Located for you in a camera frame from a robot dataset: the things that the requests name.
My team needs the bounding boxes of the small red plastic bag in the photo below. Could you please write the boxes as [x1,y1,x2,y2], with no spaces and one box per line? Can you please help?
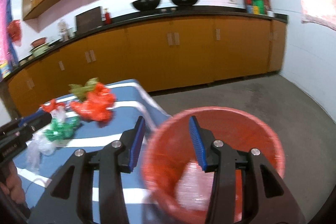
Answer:
[40,99,66,113]

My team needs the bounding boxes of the large red plastic bag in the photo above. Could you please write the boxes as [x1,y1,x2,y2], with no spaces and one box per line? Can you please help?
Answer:
[70,83,116,123]

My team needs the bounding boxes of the clear bubble wrap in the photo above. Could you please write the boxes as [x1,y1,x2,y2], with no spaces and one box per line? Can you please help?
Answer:
[175,161,214,211]

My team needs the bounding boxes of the red plastic trash basket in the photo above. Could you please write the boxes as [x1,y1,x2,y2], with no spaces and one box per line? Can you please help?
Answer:
[140,106,287,224]

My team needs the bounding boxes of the left hand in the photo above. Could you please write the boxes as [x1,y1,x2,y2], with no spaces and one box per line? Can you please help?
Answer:
[1,161,26,204]

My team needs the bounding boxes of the white plastic bag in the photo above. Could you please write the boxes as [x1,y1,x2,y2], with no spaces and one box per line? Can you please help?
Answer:
[26,107,66,173]

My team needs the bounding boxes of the olive green plastic bag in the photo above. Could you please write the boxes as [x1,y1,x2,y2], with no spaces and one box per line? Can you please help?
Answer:
[68,77,98,101]

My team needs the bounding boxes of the blue white striped tablecloth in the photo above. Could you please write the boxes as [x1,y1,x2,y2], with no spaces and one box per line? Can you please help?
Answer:
[13,80,168,223]

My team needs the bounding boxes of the pink blue curtain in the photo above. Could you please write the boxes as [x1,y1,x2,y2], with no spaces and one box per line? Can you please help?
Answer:
[1,0,18,81]

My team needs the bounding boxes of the red basin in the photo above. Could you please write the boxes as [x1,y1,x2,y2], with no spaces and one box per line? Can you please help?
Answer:
[30,37,47,48]

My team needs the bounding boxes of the bagged jars on counter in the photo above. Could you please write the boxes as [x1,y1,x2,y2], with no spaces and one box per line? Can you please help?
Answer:
[58,19,70,42]

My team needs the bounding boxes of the red hanging plastic bag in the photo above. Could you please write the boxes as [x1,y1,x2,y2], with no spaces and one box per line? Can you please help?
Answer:
[7,20,22,47]

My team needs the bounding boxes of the dark cutting board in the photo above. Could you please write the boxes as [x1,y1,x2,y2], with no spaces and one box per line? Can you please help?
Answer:
[75,6,103,35]

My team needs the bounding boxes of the lower wooden cabinets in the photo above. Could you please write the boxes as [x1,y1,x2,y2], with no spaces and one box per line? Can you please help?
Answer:
[5,15,287,116]

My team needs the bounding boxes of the red bottle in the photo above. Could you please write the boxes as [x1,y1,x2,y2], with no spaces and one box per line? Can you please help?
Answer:
[104,9,112,25]

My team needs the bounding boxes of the black countertop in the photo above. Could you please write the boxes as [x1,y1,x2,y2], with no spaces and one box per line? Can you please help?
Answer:
[1,6,289,83]

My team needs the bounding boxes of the black wok left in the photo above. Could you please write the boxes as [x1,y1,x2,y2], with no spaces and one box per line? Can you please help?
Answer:
[131,0,161,11]

